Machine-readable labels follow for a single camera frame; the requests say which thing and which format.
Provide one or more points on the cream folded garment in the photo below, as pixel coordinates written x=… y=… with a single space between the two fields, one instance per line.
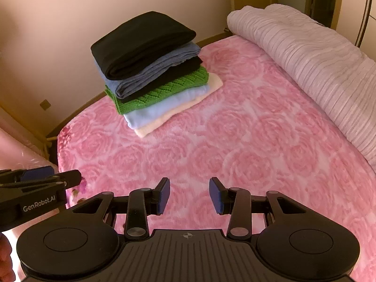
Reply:
x=214 y=83

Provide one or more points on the lilac ribbed quilt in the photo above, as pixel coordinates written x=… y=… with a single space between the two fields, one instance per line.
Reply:
x=317 y=64

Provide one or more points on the black garment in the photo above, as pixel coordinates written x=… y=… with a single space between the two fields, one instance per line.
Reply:
x=138 y=44
x=176 y=72

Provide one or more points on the light blue folded garment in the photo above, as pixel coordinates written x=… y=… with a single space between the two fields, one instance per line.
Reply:
x=164 y=105

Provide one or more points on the pink floral blanket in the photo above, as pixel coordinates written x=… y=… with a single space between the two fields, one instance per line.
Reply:
x=235 y=123

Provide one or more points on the shiny pink cloth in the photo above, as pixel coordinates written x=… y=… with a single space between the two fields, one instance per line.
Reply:
x=17 y=147

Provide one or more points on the blue-grey folded garment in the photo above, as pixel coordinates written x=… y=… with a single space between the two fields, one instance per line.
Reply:
x=152 y=70

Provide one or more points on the green knit sweater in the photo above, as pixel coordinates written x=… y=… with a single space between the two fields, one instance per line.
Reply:
x=164 y=89

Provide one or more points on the wall socket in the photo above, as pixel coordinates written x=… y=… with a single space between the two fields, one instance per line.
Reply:
x=44 y=104

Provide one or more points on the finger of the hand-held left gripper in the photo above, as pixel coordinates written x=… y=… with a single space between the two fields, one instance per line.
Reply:
x=67 y=179
x=38 y=172

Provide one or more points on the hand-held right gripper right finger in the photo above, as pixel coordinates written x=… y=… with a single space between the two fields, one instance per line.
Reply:
x=215 y=195

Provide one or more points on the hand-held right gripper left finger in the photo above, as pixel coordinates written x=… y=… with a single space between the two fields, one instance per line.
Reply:
x=164 y=195

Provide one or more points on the person's left hand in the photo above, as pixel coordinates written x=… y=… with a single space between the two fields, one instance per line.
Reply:
x=5 y=258

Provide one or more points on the black folded garment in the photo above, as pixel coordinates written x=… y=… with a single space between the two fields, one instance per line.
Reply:
x=176 y=72

